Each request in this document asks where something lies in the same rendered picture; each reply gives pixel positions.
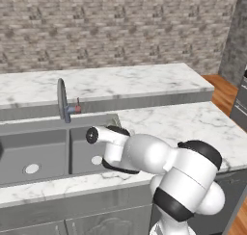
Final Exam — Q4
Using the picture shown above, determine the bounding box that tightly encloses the grey double basin sink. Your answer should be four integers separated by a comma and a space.
0, 113, 130, 187

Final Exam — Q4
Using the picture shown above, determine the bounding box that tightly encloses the grey tap with red tip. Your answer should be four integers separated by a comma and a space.
56, 77, 82, 124

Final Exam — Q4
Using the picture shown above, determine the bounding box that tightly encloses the grey cupboard door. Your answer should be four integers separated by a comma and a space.
0, 220, 69, 235
65, 204, 153, 235

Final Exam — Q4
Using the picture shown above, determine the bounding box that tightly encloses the grey steel appliance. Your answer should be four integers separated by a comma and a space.
229, 65, 247, 133

